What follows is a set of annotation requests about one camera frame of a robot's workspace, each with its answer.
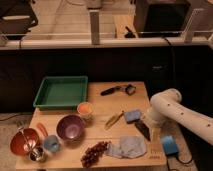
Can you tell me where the black whiteboard eraser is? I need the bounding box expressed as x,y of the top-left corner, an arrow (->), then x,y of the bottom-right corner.
135,120 -> 150,140

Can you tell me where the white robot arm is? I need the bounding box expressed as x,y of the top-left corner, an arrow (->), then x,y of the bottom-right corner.
143,88 -> 213,145

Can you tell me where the purple bowl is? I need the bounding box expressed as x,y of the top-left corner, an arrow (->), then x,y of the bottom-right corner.
56,115 -> 85,140

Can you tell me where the red bowl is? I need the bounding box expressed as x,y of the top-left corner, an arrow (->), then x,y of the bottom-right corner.
10,128 -> 40,156

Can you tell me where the orange cup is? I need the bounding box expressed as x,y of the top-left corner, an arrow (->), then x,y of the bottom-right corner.
77,102 -> 93,121

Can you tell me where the green plastic tray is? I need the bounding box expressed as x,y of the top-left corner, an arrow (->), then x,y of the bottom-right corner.
33,76 -> 88,110

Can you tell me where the light blue cloth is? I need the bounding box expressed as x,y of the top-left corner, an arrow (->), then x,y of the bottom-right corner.
105,136 -> 147,159

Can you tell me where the bunch of dark grapes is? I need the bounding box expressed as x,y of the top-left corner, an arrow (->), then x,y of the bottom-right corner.
81,141 -> 108,168

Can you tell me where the orange carrot toy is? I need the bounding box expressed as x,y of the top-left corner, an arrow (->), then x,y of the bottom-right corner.
37,123 -> 48,137

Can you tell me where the blue mug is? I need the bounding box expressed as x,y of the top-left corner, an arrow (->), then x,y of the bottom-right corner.
43,135 -> 60,153

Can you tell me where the black cabinet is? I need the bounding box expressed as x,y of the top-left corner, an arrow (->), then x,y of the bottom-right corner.
133,0 -> 191,32

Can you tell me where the blue box on floor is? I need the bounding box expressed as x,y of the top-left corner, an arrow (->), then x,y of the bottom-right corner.
161,135 -> 179,156

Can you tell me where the metal spoon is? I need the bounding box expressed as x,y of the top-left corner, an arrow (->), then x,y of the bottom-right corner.
17,121 -> 30,150

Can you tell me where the small metal cup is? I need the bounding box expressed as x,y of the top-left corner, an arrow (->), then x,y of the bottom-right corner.
29,146 -> 46,162

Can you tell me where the black chair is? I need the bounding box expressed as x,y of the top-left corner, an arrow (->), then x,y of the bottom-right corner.
0,0 -> 38,35

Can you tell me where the black handled brush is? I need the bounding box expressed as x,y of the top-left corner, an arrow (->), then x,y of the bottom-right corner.
100,84 -> 136,96

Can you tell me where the black object on rail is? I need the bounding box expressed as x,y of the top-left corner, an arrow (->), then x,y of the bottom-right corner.
124,26 -> 136,38

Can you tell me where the grey vertical post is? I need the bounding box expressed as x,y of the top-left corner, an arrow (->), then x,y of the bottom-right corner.
89,10 -> 100,45

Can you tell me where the grey slanted post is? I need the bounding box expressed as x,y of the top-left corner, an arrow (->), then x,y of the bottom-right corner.
181,8 -> 204,43

